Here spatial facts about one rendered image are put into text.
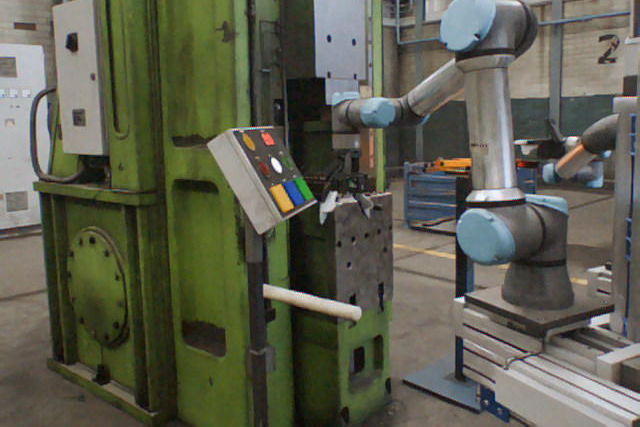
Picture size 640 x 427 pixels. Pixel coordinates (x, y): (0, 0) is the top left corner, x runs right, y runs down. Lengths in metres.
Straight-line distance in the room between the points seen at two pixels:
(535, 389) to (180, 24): 1.74
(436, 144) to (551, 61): 2.64
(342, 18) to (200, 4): 0.52
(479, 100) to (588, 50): 8.63
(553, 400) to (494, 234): 0.31
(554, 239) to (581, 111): 8.52
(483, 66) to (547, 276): 0.46
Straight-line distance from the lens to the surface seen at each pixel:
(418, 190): 6.09
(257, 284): 1.73
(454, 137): 10.88
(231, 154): 1.51
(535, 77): 10.09
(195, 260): 2.29
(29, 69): 7.09
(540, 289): 1.28
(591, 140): 2.04
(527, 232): 1.18
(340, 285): 2.10
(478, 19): 1.14
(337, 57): 2.13
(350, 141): 1.50
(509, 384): 1.20
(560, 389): 1.15
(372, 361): 2.48
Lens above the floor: 1.23
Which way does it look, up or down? 7 degrees down
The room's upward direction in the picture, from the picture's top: 1 degrees counter-clockwise
